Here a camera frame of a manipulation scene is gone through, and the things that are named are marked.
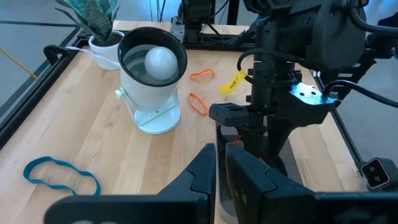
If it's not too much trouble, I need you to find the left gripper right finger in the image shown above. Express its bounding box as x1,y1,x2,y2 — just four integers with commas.
225,142,315,224

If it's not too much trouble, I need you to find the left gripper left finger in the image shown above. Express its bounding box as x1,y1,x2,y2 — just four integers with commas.
157,142,217,200

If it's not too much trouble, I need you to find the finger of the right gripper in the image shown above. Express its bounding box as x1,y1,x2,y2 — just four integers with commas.
238,124,268,156
267,119,295,174

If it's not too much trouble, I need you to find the orange rubber band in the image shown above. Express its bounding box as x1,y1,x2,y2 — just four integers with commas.
189,68,216,80
188,92,210,117

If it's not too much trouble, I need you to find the translucent grey plastic bin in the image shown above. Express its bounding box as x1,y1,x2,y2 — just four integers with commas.
216,124,304,224

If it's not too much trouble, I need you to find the large blue rubber band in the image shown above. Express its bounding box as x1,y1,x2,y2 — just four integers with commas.
22,155,102,197

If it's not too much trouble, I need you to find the white lamp with black rim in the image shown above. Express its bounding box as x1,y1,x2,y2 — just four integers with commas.
114,26,188,136

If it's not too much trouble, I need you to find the snake plant in white pot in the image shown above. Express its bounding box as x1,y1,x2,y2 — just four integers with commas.
55,0,125,72

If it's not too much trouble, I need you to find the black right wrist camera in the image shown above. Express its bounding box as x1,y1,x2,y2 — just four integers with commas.
208,102,251,128

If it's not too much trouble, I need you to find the yellow cable label tag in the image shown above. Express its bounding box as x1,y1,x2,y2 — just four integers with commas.
218,70,247,95

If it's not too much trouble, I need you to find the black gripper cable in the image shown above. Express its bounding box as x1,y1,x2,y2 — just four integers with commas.
323,79,398,108

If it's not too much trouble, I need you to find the white lamp cable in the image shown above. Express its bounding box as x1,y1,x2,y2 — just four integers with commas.
67,45,121,68

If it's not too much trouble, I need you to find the black aluminium table frame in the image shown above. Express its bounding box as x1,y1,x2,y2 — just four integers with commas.
0,26,374,169

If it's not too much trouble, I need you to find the yellow hanging cable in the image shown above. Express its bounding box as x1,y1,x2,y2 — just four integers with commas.
0,47,38,80

